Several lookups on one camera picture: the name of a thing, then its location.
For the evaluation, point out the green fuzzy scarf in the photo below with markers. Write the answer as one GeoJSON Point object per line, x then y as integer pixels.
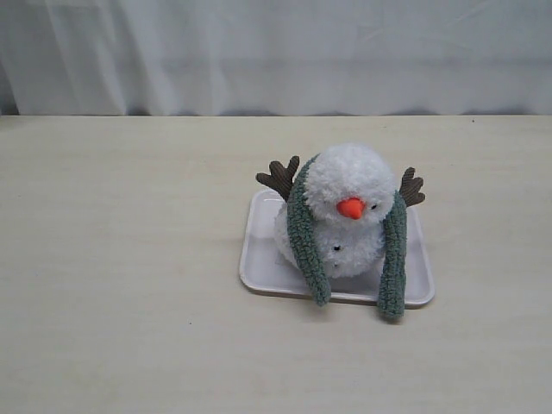
{"type": "Point", "coordinates": [392, 278]}

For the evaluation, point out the white plastic tray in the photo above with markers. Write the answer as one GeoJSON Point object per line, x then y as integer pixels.
{"type": "Point", "coordinates": [264, 270]}

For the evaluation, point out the white backdrop curtain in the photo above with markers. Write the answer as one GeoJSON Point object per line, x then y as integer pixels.
{"type": "Point", "coordinates": [282, 58]}

